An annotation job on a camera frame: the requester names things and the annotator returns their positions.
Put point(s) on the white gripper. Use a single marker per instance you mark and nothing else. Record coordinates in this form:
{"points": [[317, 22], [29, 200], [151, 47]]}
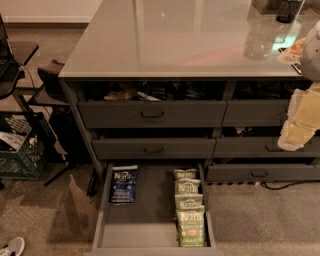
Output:
{"points": [[311, 60]]}

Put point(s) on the blue Kettle chip bag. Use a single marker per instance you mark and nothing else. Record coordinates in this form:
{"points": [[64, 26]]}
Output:
{"points": [[123, 186]]}

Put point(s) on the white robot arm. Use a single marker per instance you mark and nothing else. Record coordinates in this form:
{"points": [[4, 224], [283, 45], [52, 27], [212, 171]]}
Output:
{"points": [[310, 59]]}

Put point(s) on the top right grey drawer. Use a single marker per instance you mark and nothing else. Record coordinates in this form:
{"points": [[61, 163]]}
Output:
{"points": [[255, 113]]}

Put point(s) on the grey drawer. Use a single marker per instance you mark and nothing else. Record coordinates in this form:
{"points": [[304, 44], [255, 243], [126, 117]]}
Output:
{"points": [[262, 173], [152, 114], [261, 147], [153, 148], [255, 113]]}

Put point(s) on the middle right grey drawer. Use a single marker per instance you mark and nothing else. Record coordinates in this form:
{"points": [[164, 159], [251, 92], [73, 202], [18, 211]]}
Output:
{"points": [[261, 147]]}

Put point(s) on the bottom right grey drawer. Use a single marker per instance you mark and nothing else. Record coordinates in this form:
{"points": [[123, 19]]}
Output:
{"points": [[262, 173]]}

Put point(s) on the dark cup on counter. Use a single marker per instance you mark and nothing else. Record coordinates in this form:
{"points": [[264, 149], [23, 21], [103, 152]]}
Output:
{"points": [[288, 10]]}

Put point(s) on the green chip bag rear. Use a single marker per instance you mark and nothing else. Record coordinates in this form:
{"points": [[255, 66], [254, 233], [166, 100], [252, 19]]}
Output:
{"points": [[188, 173]]}

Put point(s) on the green chip bag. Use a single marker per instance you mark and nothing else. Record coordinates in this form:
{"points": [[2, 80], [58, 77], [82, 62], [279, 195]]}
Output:
{"points": [[188, 173], [188, 201], [187, 186], [191, 228]]}

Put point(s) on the top left grey drawer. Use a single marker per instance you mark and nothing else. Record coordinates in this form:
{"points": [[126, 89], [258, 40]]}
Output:
{"points": [[152, 114]]}

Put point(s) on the snack bags in top drawer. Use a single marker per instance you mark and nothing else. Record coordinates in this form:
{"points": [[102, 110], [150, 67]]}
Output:
{"points": [[164, 90]]}

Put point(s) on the green chip bag front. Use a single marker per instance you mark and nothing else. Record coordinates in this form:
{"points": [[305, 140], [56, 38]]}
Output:
{"points": [[191, 228]]}

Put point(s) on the middle left grey drawer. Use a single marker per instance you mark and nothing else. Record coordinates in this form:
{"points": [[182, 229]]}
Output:
{"points": [[153, 148]]}

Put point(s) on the open bottom left drawer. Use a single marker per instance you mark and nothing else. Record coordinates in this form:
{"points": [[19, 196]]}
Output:
{"points": [[147, 227]]}

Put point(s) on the green plastic milk crate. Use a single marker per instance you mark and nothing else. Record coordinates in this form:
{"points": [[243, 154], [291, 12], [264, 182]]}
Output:
{"points": [[26, 139]]}

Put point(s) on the white sneaker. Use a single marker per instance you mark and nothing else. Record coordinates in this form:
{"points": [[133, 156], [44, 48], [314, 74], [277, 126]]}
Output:
{"points": [[13, 248]]}

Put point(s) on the grey drawer cabinet frame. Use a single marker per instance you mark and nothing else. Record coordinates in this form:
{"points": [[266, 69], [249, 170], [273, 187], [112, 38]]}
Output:
{"points": [[90, 90]]}

